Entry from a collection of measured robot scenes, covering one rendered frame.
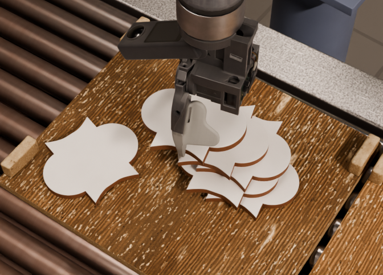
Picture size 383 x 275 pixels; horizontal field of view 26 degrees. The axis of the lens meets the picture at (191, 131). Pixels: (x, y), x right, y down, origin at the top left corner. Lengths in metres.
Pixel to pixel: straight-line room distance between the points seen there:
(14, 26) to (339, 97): 0.52
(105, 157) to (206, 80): 0.25
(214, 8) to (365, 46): 1.72
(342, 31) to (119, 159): 0.67
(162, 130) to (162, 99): 0.05
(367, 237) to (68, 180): 0.40
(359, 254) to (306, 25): 0.64
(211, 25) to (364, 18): 1.78
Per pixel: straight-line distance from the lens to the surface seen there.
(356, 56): 2.53
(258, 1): 2.64
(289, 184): 1.13
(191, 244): 1.09
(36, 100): 1.25
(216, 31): 0.89
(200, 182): 1.11
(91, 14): 1.36
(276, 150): 1.13
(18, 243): 1.13
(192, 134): 1.02
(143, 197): 1.12
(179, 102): 0.98
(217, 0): 0.86
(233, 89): 0.95
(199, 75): 0.96
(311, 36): 1.65
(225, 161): 1.10
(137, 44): 0.99
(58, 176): 1.14
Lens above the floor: 1.91
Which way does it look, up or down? 55 degrees down
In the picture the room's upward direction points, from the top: straight up
